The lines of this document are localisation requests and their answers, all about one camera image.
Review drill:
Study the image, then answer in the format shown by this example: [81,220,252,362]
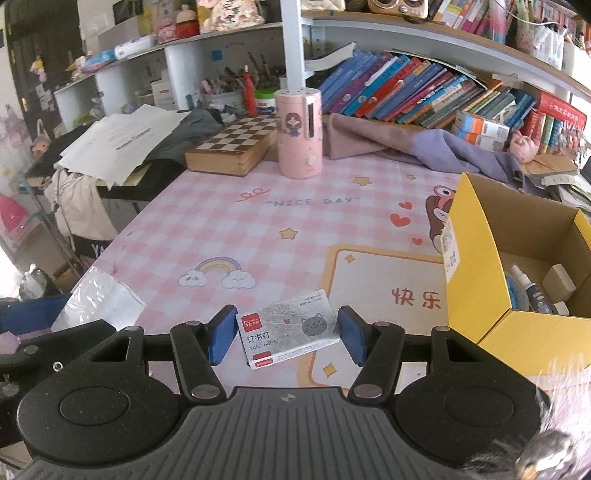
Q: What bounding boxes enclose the white red staples box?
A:
[235,289,339,370]

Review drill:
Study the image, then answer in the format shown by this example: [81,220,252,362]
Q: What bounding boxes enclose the yellow cardboard box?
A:
[441,174,590,376]

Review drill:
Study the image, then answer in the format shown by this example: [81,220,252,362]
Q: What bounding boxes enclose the white dark bottle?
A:
[511,265,554,314]

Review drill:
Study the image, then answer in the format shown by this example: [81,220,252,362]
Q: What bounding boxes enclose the white eraser block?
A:
[542,264,576,303]

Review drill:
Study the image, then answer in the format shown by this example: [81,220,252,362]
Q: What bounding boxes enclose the clear plastic bag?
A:
[50,267,145,332]

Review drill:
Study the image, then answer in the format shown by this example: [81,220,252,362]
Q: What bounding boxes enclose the wooden chess board box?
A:
[184,115,276,177]

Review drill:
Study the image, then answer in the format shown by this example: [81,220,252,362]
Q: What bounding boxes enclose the pink purple cloth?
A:
[322,114,524,187]

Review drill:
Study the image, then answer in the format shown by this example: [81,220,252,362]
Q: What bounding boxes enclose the white paper sheets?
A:
[57,105,188,188]

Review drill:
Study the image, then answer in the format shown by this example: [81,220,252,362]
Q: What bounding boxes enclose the orange white medicine boxes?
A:
[452,111,510,152]

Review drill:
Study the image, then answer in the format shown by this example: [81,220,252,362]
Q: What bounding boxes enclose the pink cartoon cylinder container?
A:
[274,88,322,180]

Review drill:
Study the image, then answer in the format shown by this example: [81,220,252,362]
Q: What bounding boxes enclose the small pink pig figure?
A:
[508,130,540,164]

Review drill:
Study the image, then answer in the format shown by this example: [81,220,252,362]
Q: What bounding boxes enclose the green lid jar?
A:
[254,87,279,115]

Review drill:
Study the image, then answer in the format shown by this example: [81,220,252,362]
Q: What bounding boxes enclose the row of leaning books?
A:
[320,49,537,131]

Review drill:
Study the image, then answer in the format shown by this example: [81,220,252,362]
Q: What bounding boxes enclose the gold retro radio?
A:
[368,0,429,20]

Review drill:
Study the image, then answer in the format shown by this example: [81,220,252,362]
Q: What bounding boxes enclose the white shelf post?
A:
[280,0,305,90]

